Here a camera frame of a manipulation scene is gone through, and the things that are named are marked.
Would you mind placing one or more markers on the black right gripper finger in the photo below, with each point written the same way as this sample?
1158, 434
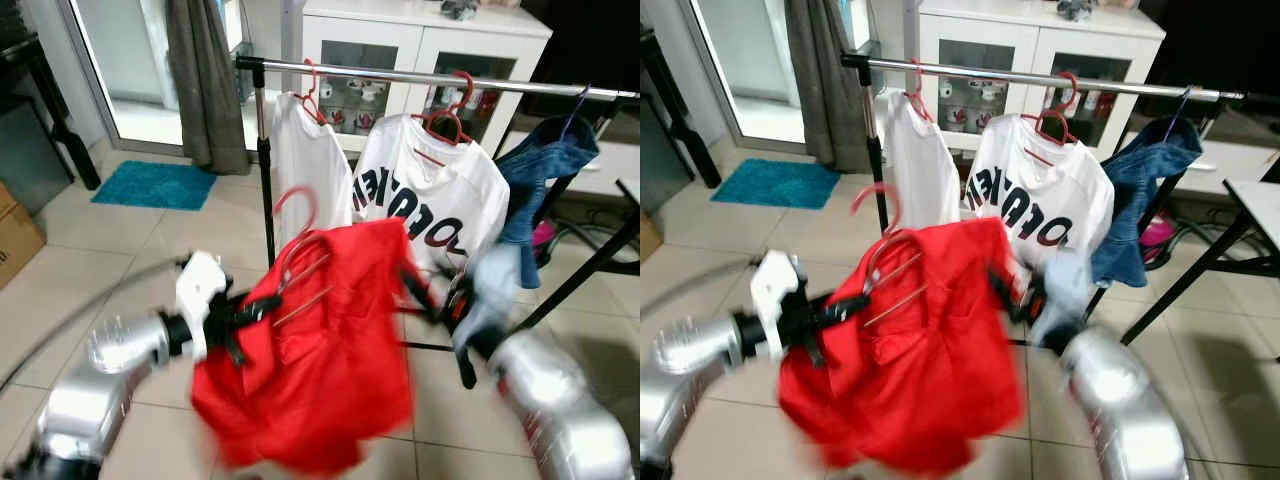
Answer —
422, 293
1004, 281

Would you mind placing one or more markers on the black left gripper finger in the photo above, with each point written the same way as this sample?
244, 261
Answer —
262, 307
848, 306

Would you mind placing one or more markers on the red shirt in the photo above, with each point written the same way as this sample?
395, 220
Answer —
920, 370
330, 370

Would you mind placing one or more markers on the red plastic hanger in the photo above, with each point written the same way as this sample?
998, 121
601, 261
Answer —
875, 186
296, 192
310, 97
917, 97
440, 118
1050, 118

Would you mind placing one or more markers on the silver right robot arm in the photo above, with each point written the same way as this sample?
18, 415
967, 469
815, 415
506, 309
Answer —
560, 420
1120, 420

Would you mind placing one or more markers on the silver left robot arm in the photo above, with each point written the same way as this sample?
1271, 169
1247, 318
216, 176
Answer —
90, 400
690, 390

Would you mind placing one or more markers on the blue plastic hanger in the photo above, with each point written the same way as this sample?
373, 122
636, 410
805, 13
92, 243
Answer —
572, 120
1175, 120

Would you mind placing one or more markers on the white T-shirt with dark lettering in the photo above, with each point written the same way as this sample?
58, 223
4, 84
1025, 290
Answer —
1040, 215
440, 210

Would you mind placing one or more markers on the pink plastic item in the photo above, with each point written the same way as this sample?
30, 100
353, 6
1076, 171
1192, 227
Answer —
543, 235
1160, 232

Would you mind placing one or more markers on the white table with black legs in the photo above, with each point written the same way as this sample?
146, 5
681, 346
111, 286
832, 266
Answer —
1255, 205
580, 268

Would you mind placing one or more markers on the teal floor mat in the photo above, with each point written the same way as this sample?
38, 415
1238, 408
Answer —
155, 185
775, 183

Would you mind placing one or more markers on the plain white shirt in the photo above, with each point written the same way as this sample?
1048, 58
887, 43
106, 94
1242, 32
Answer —
920, 170
305, 170

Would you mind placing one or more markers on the blue denim jacket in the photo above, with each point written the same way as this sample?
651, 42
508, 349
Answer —
1150, 180
545, 170

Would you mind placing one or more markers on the large plain cardboard box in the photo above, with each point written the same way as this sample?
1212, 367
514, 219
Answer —
648, 240
18, 240

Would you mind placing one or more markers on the chrome clothes rack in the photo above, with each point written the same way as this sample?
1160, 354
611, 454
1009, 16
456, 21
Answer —
400, 75
1010, 75

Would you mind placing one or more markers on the grey curtain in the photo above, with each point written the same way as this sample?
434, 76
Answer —
205, 90
825, 90

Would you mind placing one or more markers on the black desk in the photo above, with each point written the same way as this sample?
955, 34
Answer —
62, 120
688, 120

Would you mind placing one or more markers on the white glass-door cabinet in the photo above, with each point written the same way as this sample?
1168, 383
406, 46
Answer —
1010, 25
400, 25

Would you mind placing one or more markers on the white sliding glass door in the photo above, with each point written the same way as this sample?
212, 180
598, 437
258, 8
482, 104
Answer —
760, 60
150, 60

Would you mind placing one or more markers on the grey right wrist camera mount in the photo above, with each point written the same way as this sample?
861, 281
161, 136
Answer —
1060, 295
490, 290

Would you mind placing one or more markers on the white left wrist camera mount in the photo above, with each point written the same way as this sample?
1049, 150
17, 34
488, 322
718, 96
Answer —
775, 290
198, 290

